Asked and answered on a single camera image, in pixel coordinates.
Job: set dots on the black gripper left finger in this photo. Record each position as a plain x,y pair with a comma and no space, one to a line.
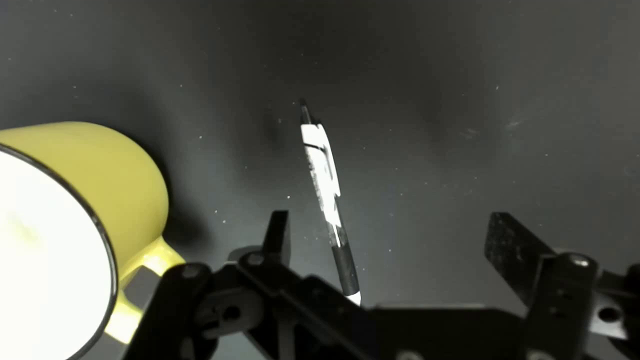
282,315

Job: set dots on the black and white pen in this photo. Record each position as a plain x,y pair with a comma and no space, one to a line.
329,193

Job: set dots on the yellow enamel mug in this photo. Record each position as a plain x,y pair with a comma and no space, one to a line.
82,208

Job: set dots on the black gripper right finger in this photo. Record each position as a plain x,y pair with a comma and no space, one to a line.
569,294

